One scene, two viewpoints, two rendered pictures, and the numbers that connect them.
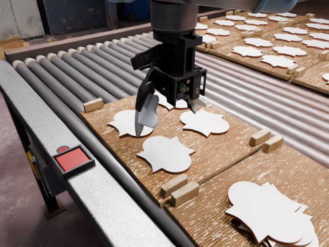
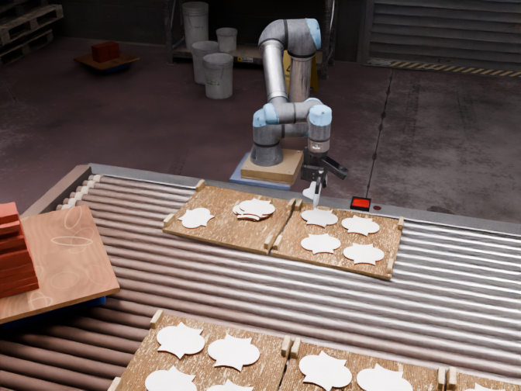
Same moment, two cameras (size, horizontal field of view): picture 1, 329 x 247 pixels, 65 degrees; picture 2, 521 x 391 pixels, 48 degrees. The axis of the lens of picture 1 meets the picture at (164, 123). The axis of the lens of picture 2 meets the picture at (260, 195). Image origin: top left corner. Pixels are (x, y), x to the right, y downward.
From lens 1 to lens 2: 2.39 m
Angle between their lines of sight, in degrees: 107
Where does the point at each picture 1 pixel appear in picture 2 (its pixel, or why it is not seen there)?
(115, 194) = (323, 203)
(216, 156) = (294, 228)
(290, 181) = (250, 230)
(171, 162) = (311, 213)
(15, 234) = not seen: hidden behind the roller
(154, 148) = (327, 216)
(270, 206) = (254, 208)
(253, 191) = (264, 210)
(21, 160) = not seen: outside the picture
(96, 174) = (343, 205)
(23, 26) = not seen: outside the picture
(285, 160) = (257, 240)
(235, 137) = (293, 243)
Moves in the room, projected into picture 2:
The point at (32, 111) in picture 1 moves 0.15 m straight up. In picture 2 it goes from (439, 216) to (446, 182)
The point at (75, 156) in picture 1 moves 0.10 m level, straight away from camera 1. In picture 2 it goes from (361, 203) to (385, 211)
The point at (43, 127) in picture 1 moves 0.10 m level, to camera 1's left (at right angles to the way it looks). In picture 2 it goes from (411, 212) to (428, 204)
